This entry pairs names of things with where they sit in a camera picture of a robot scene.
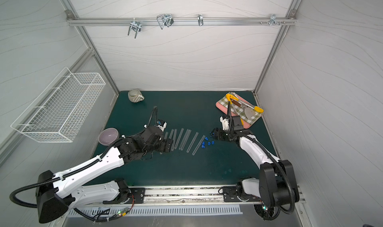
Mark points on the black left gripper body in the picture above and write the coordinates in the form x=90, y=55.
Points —
x=163, y=144

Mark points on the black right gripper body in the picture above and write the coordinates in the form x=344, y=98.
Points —
x=223, y=133

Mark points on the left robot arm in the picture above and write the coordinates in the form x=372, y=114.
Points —
x=56, y=193

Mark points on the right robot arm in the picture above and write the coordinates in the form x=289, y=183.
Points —
x=276, y=187

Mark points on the pink plastic tray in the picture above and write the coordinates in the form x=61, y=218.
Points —
x=221, y=105

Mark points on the purple bowl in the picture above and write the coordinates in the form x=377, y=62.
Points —
x=108, y=136

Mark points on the green white checkered cloth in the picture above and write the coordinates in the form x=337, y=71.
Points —
x=252, y=113

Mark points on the striped ceramic cup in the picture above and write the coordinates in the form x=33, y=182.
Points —
x=135, y=96

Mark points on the metal hook clamp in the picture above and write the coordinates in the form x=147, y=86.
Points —
x=200, y=20
x=273, y=21
x=134, y=28
x=165, y=20

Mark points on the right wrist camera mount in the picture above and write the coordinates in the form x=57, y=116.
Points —
x=227, y=122

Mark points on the brown handled metal spatula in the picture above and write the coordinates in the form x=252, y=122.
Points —
x=248, y=111

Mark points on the yellow handled metal tongs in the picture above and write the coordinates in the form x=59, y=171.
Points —
x=259, y=111

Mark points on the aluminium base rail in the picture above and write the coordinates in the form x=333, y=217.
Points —
x=179, y=194

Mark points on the white slotted cable duct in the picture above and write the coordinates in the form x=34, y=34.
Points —
x=148, y=211

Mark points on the white wire basket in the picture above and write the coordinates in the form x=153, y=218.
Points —
x=58, y=113

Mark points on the aluminium top rail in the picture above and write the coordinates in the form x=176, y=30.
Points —
x=192, y=22

